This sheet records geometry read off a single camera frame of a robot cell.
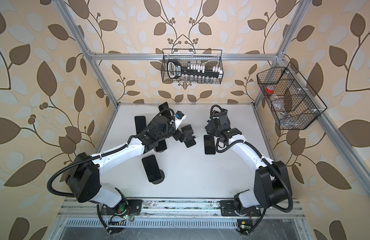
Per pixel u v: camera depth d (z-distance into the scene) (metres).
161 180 0.82
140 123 0.93
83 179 0.43
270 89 0.87
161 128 0.63
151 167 0.77
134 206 0.75
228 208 0.73
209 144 0.96
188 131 0.74
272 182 0.42
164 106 0.97
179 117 0.68
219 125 0.65
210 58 0.91
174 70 0.85
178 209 0.75
